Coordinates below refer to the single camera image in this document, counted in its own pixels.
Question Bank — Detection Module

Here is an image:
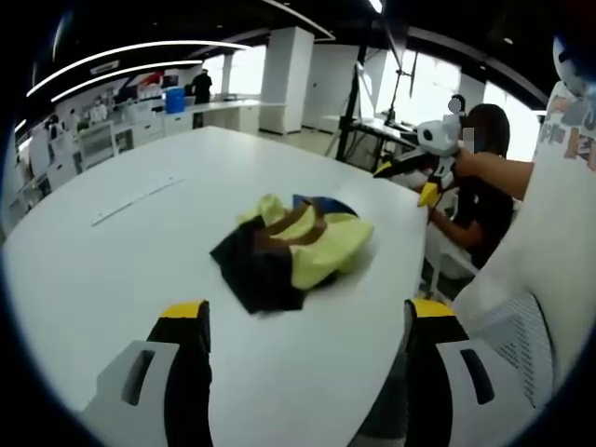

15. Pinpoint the white mesh chair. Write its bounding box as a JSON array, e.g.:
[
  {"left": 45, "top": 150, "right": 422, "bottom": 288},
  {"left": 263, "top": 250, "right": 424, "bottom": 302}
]
[{"left": 464, "top": 287, "right": 556, "bottom": 412}]

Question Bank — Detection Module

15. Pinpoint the white counter with cabinets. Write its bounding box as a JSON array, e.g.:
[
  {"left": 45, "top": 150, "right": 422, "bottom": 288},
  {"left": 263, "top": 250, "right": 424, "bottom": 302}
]
[{"left": 110, "top": 98, "right": 286, "bottom": 142}]

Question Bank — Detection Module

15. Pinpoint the white worn device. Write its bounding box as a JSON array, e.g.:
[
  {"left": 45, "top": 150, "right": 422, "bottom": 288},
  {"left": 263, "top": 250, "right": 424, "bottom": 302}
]
[{"left": 551, "top": 34, "right": 596, "bottom": 98}]

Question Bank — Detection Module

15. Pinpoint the yellow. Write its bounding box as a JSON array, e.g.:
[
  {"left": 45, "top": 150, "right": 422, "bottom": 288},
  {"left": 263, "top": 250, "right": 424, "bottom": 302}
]
[{"left": 209, "top": 193, "right": 376, "bottom": 316}]

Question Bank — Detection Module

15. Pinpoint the person's right hand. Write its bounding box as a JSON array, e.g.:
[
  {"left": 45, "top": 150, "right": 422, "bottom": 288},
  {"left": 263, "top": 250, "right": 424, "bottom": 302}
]
[{"left": 454, "top": 149, "right": 484, "bottom": 182}]

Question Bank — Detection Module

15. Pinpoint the black tripod stand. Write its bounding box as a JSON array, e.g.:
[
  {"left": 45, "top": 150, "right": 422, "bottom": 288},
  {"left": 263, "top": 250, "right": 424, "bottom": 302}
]
[{"left": 324, "top": 44, "right": 423, "bottom": 165}]

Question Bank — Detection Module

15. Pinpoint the blue folding template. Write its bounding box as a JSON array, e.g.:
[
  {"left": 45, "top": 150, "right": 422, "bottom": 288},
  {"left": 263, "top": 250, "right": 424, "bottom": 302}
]
[{"left": 291, "top": 194, "right": 360, "bottom": 219}]

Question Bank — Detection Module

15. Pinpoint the dark background table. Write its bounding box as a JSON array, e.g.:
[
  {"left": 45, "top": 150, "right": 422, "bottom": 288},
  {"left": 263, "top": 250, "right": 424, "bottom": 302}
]
[{"left": 325, "top": 115, "right": 423, "bottom": 169}]

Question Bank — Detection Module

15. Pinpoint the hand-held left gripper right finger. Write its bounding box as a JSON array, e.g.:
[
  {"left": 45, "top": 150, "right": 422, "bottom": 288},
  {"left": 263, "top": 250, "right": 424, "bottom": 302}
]
[{"left": 402, "top": 297, "right": 528, "bottom": 447}]

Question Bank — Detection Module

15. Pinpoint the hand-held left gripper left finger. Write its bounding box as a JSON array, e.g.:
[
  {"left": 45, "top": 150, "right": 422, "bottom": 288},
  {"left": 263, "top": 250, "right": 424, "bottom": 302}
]
[{"left": 79, "top": 300, "right": 215, "bottom": 447}]

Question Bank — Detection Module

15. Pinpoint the blue barrel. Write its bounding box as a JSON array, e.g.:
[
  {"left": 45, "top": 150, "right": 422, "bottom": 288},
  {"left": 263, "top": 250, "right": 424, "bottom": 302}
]
[{"left": 164, "top": 86, "right": 188, "bottom": 115}]

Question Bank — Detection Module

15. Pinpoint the curved ceiling light strip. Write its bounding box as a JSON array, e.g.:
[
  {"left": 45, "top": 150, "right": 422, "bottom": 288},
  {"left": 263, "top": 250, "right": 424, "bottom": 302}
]
[{"left": 25, "top": 40, "right": 251, "bottom": 98}]

